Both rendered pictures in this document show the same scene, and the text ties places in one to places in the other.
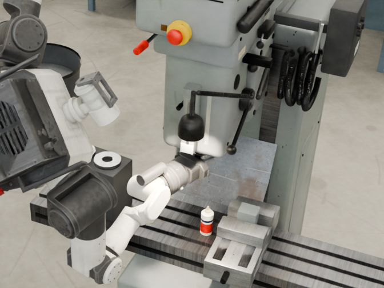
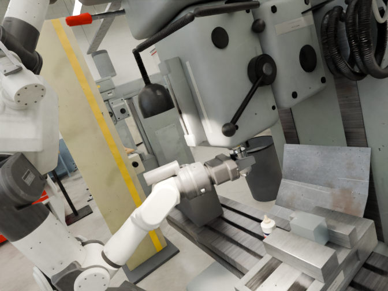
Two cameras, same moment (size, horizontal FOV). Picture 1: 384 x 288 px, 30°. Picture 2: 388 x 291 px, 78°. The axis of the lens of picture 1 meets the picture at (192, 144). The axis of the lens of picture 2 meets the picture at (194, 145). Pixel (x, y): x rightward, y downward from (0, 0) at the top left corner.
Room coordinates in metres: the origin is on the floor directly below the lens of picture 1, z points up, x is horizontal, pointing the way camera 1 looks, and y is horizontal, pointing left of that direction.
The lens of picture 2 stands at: (1.29, -0.39, 1.49)
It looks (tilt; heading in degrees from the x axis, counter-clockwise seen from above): 14 degrees down; 43
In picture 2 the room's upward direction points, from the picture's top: 20 degrees counter-clockwise
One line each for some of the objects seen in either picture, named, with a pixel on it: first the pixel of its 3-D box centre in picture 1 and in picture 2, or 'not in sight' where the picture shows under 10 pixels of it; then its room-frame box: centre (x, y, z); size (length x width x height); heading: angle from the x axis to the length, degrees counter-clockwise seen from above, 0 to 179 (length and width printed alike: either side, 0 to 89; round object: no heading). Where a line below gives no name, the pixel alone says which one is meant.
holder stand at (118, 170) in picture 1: (95, 179); (191, 191); (1.94, 0.32, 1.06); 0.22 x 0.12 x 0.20; 64
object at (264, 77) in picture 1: (262, 83); (230, 7); (1.72, -0.18, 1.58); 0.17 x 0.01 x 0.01; 169
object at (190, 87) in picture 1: (190, 119); (183, 103); (1.73, 0.01, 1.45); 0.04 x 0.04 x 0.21; 71
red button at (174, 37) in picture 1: (175, 36); not in sight; (1.60, 0.06, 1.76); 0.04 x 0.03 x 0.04; 71
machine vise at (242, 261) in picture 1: (243, 235); (307, 256); (1.75, -0.18, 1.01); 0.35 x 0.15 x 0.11; 162
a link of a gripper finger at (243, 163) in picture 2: (207, 163); (245, 163); (1.81, -0.05, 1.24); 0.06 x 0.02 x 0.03; 142
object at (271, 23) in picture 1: (262, 34); not in sight; (1.85, -0.18, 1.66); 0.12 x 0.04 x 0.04; 161
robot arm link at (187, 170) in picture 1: (180, 172); (211, 174); (1.76, 0.03, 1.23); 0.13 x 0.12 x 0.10; 52
